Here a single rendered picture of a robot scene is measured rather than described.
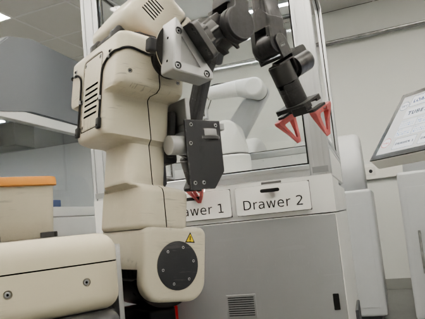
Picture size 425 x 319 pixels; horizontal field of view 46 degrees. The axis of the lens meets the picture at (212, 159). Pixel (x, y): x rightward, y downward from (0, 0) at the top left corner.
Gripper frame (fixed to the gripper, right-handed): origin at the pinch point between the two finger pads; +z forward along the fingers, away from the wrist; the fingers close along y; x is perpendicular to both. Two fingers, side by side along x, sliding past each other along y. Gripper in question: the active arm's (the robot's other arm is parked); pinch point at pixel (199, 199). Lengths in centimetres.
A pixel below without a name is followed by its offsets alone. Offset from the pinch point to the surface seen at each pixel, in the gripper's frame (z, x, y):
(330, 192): 4, -51, 2
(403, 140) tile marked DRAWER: -20, -77, -7
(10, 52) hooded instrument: -62, 84, 42
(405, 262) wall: 239, -94, 220
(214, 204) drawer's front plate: 3.4, -5.4, 0.6
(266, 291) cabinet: 32.6, -22.7, -18.7
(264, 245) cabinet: 18.4, -23.5, -8.3
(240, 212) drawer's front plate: 6.7, -15.7, -1.9
